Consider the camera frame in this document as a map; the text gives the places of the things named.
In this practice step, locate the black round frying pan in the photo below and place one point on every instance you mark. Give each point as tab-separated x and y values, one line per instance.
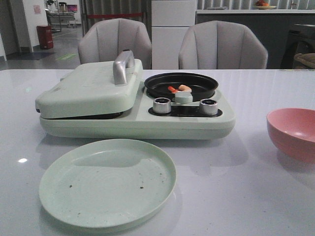
202	86

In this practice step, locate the grey chair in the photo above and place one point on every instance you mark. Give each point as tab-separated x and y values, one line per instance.
106	39
221	45

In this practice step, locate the silver lid handle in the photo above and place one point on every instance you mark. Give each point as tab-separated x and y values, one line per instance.
123	61

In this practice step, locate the white refrigerator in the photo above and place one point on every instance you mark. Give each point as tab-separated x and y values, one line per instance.
170	22

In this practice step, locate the silver left control knob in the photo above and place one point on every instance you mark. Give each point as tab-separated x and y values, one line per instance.
162	105

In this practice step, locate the grey right chair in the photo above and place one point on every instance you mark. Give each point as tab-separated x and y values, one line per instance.
221	45

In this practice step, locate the green pan handle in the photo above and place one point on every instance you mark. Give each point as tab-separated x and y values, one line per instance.
183	97

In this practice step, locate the grey left chair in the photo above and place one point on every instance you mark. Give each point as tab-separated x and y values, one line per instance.
106	39

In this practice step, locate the orange shrimp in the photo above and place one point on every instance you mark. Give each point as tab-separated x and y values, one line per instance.
185	88
172	89

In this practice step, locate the red bin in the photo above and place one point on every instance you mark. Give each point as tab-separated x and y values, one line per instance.
45	37

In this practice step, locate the pink bowl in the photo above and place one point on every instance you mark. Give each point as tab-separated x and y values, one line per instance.
292	131

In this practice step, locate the fruit plate on counter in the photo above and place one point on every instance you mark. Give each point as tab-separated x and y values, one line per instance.
263	5

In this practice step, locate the green breakfast maker lid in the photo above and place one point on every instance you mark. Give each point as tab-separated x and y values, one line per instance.
90	90

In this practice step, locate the silver control knob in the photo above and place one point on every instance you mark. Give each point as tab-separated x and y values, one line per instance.
208	107
162	105

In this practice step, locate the green breakfast maker base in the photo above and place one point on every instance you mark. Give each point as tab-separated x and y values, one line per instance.
138	123

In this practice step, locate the green round plate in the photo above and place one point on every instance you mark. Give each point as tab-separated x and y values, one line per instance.
109	185

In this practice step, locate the silver right control knob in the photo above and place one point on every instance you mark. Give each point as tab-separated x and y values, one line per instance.
208	107

